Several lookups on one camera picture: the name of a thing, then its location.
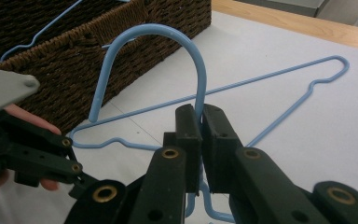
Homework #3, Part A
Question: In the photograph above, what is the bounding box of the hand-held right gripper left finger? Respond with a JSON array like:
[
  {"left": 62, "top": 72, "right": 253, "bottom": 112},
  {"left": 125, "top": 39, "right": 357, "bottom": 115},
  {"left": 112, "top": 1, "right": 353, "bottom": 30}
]
[{"left": 162, "top": 104, "right": 204, "bottom": 194}]

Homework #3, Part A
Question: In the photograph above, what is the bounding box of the brown woven basket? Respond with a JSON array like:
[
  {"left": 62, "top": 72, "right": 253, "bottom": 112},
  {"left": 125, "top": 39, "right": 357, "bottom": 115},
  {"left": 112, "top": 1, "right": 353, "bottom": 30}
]
[{"left": 0, "top": 0, "right": 213, "bottom": 134}]

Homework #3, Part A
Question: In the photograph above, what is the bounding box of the grey platform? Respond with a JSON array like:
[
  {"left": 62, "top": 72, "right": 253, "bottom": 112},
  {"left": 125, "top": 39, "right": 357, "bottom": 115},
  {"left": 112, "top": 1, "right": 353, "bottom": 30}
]
[{"left": 234, "top": 0, "right": 331, "bottom": 19}]

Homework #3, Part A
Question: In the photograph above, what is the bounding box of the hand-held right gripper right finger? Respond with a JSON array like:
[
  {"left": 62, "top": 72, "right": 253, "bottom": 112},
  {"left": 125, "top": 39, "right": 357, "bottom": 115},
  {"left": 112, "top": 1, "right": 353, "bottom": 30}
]
[{"left": 200, "top": 104, "right": 245, "bottom": 194}]

